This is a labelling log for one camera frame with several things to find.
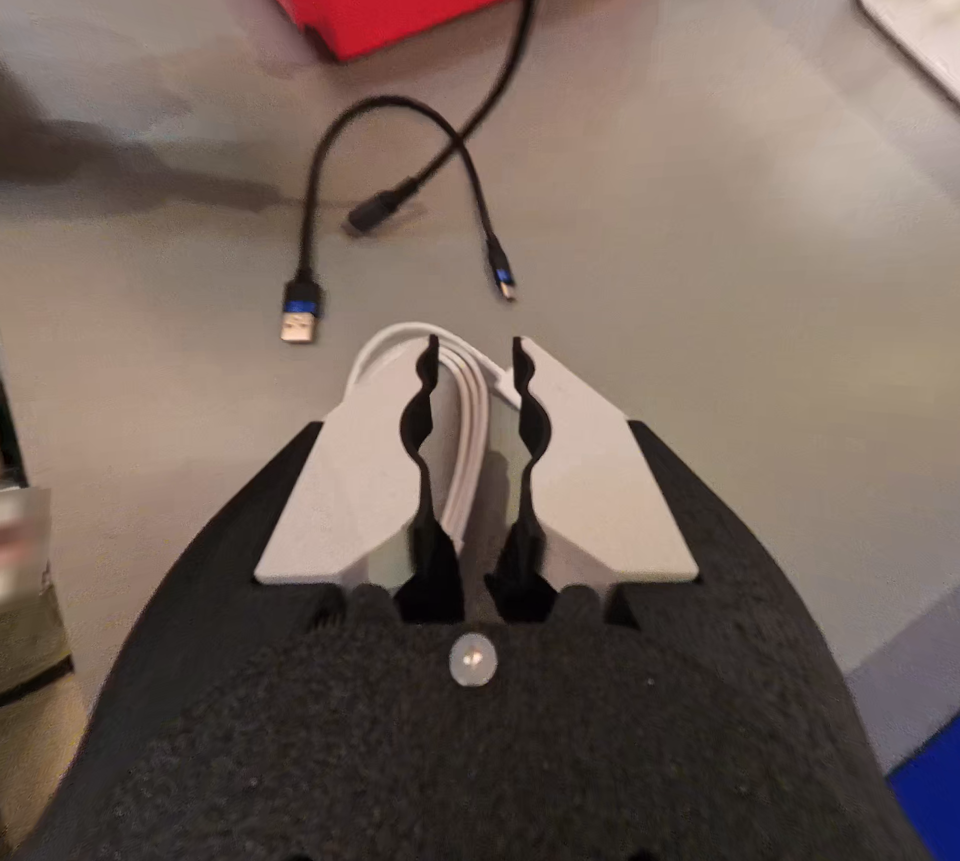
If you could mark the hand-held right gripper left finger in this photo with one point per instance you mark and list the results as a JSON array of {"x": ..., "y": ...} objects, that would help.
[{"x": 352, "y": 501}]

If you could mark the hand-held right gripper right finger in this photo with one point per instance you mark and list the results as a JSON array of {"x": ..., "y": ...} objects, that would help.
[{"x": 607, "y": 501}]

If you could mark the blue plastic bin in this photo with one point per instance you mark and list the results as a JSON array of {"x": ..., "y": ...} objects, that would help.
[{"x": 930, "y": 801}]

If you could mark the wooden board stand white base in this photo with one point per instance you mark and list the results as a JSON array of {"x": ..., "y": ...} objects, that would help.
[{"x": 922, "y": 13}]

